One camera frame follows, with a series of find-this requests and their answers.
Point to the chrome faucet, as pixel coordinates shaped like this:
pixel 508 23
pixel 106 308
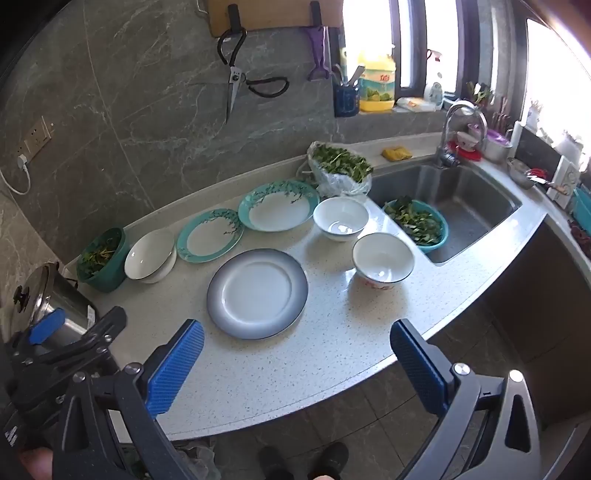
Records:
pixel 455 110

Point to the clear plastic bag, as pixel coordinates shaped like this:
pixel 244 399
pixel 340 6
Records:
pixel 341 187

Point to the shallow white bowl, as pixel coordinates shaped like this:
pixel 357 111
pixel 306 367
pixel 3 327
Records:
pixel 147 254

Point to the white spray bottle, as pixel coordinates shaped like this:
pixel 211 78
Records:
pixel 434 90

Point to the small printed bowl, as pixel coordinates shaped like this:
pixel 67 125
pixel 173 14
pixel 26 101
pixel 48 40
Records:
pixel 467 137

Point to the leafy greens bunch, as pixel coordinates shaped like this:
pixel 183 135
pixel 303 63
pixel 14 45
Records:
pixel 341 161
pixel 413 219
pixel 99 254

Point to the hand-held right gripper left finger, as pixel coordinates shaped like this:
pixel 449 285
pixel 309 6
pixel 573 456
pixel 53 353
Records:
pixel 178 364

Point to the wooden cutting board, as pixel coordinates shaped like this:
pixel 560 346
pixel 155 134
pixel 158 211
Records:
pixel 272 16

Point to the steel bowl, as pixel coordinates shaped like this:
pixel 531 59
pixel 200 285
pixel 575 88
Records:
pixel 519 173

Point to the window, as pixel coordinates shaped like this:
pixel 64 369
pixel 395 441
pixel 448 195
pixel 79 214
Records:
pixel 415 41

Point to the white packet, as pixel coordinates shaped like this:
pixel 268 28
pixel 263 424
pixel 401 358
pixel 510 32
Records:
pixel 415 104

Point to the blue sponge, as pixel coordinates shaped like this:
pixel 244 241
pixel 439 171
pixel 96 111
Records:
pixel 346 101

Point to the white bowl with red print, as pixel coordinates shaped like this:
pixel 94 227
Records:
pixel 383 258

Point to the teal basket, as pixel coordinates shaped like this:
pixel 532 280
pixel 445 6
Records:
pixel 582 207

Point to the person's left hand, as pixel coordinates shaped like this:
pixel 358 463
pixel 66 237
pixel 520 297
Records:
pixel 37 464

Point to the person's black shoe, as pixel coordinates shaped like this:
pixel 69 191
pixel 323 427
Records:
pixel 274 464
pixel 330 461

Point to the yellow cloth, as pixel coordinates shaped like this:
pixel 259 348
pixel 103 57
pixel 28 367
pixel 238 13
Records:
pixel 396 154

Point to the purple peeler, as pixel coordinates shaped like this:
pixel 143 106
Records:
pixel 317 46

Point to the yellow oil bottle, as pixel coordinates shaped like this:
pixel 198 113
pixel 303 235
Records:
pixel 376 85

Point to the small teal rim plate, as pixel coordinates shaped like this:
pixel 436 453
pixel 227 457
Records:
pixel 210 235

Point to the plain white bowl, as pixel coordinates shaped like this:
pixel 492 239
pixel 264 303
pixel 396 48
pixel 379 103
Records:
pixel 340 217

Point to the white charger plug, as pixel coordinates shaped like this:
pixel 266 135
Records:
pixel 23 161

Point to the steel cup with purple lid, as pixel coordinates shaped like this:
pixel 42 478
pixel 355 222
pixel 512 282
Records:
pixel 496 147

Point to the black kitchen scissors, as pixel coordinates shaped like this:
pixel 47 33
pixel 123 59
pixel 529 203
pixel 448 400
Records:
pixel 235 76

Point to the steel pot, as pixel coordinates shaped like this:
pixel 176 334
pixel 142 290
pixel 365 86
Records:
pixel 69 309

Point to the small potted plant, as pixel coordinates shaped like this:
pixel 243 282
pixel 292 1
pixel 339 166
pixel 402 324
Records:
pixel 480 92

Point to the steel sink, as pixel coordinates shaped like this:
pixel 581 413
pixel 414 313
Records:
pixel 475 203

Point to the large teal rim plate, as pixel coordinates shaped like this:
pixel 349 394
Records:
pixel 277 207

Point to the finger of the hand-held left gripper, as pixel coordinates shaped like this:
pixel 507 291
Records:
pixel 46 327
pixel 99 330

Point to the chopstick holder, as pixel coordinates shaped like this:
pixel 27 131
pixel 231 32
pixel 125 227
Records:
pixel 499 117

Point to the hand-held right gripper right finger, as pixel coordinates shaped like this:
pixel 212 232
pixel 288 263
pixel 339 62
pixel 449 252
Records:
pixel 418 369

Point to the red tray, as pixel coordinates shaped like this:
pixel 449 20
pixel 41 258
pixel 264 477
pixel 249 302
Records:
pixel 471 154

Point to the wall outlet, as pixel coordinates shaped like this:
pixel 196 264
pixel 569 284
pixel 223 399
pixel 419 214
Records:
pixel 34 137

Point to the green plastic basin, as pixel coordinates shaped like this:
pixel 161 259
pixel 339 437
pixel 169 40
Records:
pixel 106 277

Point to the grey rim plate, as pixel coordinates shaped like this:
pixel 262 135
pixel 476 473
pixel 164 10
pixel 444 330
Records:
pixel 256 295

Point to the teal plastic basin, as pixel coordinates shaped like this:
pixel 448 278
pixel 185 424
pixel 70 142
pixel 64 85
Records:
pixel 436 242

